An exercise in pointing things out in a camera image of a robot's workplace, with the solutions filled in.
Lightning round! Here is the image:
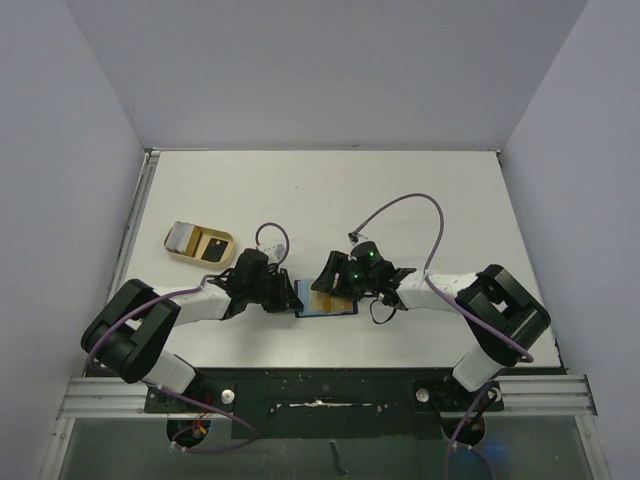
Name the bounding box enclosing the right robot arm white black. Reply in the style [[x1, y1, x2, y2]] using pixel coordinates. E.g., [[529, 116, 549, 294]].
[[311, 241, 551, 409]]

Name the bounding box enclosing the stack of white cards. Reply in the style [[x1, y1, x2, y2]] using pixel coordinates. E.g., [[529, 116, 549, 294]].
[[164, 221, 195, 254]]

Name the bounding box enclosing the black card in tray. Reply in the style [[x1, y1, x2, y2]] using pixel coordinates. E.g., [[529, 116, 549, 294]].
[[201, 238, 228, 263]]

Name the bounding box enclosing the aluminium left side rail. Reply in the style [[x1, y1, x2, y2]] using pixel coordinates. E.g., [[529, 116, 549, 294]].
[[106, 149, 160, 302]]

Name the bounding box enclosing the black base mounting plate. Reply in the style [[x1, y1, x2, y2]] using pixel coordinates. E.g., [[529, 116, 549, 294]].
[[144, 368, 504, 439]]

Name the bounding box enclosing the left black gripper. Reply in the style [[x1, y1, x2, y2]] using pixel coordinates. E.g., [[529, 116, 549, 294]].
[[247, 268, 303, 313]]

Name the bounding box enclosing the aluminium front rail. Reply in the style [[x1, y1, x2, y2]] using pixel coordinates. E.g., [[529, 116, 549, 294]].
[[58, 375, 597, 419]]

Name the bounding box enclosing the gold credit card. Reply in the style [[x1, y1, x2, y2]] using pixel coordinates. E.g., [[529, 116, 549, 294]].
[[310, 290, 331, 313], [330, 296, 357, 314]]

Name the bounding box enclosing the blue leather card holder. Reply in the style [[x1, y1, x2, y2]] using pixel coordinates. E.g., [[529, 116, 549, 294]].
[[294, 279, 358, 318]]

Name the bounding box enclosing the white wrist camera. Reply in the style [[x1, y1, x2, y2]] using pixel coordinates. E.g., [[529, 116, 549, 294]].
[[257, 243, 287, 263], [348, 231, 366, 245]]

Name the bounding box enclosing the beige oval card tray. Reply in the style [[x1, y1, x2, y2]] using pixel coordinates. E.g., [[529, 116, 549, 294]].
[[163, 221, 236, 270]]

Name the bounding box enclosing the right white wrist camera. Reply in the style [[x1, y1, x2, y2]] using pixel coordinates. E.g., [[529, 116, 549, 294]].
[[348, 231, 366, 245]]

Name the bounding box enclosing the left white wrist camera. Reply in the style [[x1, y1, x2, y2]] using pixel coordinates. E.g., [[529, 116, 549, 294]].
[[257, 243, 287, 263]]

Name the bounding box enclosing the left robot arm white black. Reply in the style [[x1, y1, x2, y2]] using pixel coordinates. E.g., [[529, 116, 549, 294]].
[[81, 249, 303, 411]]

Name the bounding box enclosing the aluminium rail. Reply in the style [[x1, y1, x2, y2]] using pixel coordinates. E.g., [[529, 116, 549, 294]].
[[106, 149, 160, 302], [58, 375, 597, 419]]

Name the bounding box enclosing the black wire loop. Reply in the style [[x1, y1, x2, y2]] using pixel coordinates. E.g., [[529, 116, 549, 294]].
[[369, 297, 399, 325]]

